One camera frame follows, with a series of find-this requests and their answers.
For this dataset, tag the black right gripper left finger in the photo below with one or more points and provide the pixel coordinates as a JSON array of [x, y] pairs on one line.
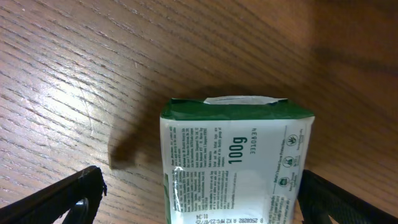
[[77, 196]]

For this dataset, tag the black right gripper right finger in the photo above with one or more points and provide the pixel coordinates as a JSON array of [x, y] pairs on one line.
[[321, 202]]

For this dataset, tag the white green soap packet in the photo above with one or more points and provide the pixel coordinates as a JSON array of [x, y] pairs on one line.
[[233, 159]]

